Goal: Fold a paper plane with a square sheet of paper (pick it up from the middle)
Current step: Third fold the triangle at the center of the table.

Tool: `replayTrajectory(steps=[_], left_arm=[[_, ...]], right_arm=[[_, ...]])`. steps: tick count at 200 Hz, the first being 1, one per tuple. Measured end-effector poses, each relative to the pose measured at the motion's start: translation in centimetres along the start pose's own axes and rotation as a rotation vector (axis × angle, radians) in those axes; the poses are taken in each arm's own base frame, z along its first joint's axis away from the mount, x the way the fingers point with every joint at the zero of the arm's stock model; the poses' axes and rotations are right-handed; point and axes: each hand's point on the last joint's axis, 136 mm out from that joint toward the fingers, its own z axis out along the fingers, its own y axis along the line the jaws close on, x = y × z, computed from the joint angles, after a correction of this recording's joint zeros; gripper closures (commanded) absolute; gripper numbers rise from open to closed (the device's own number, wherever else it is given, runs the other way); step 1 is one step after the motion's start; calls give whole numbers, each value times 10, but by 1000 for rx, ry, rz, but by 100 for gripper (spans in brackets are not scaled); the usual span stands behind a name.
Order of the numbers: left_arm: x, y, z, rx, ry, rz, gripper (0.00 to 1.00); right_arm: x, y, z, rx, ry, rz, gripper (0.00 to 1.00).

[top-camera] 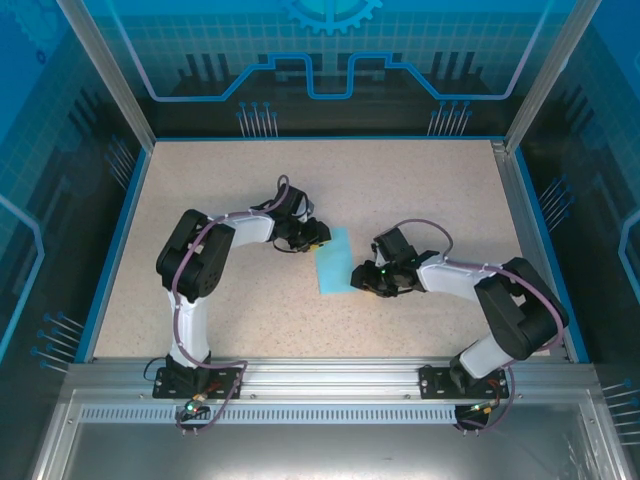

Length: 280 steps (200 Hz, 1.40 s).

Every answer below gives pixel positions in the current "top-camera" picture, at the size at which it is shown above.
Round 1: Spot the light blue cloth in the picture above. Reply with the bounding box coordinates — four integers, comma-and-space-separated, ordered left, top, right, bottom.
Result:
314, 226, 357, 296

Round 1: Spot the aluminium sheet tray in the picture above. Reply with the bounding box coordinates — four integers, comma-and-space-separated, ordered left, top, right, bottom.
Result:
29, 389, 624, 480

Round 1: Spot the blue gear print panel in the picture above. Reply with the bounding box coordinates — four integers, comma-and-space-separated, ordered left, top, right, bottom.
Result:
79, 0, 576, 139

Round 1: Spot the blue circuit print panel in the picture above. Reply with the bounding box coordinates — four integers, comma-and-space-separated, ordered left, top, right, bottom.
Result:
0, 0, 151, 480
514, 0, 640, 480

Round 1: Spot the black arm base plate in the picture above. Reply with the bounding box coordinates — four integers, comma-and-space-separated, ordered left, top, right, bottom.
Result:
152, 367, 244, 400
418, 363, 510, 400

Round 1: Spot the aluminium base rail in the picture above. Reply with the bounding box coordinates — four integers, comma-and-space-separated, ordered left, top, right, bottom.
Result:
64, 355, 599, 401

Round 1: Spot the slotted grey cable duct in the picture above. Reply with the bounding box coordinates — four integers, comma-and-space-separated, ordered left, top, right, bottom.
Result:
78, 405, 474, 425

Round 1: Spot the aluminium side rail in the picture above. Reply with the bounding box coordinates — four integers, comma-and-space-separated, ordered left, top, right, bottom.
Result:
489, 139, 571, 361

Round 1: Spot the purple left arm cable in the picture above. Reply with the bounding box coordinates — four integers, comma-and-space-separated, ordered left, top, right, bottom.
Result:
170, 174, 292, 436

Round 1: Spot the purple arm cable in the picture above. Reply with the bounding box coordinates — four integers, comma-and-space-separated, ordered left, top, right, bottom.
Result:
397, 218, 571, 434
170, 174, 292, 436

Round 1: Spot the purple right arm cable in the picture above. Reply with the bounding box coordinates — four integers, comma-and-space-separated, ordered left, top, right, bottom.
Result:
397, 218, 571, 434

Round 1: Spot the aluminium frame post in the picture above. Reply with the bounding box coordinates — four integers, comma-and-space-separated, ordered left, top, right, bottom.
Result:
54, 0, 156, 151
504, 0, 604, 154

